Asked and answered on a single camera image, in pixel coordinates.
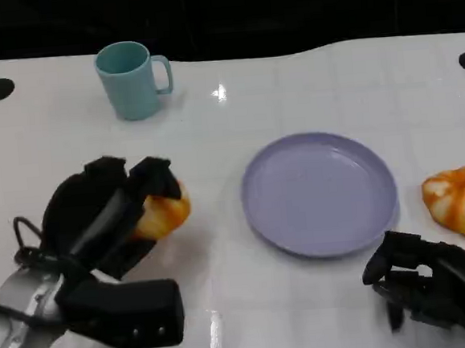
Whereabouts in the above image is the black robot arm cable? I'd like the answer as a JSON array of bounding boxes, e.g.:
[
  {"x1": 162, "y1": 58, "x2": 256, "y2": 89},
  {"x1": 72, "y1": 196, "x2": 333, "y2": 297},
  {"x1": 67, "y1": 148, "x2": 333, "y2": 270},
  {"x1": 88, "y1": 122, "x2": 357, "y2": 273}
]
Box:
[{"x1": 10, "y1": 212, "x2": 66, "y2": 275}]

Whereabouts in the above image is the orange white toy bread roll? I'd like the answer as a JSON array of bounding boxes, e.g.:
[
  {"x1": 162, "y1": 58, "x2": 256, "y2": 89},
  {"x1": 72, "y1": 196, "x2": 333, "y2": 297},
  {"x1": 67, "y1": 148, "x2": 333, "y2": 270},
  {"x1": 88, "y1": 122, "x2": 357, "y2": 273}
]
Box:
[
  {"x1": 419, "y1": 166, "x2": 465, "y2": 244},
  {"x1": 129, "y1": 179, "x2": 195, "y2": 244}
]

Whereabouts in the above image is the pale green mug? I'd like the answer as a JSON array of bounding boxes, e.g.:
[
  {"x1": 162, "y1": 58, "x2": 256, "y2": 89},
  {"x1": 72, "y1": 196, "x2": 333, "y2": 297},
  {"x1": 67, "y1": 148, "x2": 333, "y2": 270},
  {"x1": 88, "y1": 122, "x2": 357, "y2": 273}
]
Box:
[{"x1": 92, "y1": 37, "x2": 177, "y2": 125}]

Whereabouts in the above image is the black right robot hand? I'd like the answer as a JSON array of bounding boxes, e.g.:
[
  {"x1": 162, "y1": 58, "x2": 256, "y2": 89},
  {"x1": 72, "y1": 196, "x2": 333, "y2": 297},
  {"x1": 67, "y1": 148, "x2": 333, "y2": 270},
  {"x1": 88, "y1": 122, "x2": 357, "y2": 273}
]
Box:
[{"x1": 358, "y1": 224, "x2": 465, "y2": 348}]

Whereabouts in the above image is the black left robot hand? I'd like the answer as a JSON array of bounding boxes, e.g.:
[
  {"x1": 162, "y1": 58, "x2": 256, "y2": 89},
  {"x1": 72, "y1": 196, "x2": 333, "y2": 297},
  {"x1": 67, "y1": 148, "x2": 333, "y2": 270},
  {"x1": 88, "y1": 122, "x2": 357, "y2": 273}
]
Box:
[{"x1": 36, "y1": 149, "x2": 190, "y2": 287}]

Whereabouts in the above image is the lilac plate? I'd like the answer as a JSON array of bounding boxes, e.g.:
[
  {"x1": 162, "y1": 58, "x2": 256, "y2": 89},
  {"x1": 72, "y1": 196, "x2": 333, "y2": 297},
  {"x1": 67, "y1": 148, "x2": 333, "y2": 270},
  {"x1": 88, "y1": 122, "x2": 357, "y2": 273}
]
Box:
[{"x1": 236, "y1": 125, "x2": 404, "y2": 264}]

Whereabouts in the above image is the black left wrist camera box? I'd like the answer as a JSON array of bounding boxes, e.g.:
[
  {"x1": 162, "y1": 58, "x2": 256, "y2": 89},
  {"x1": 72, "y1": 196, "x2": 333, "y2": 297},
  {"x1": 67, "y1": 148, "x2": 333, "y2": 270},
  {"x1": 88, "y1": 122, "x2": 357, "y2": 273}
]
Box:
[{"x1": 54, "y1": 272, "x2": 188, "y2": 348}]

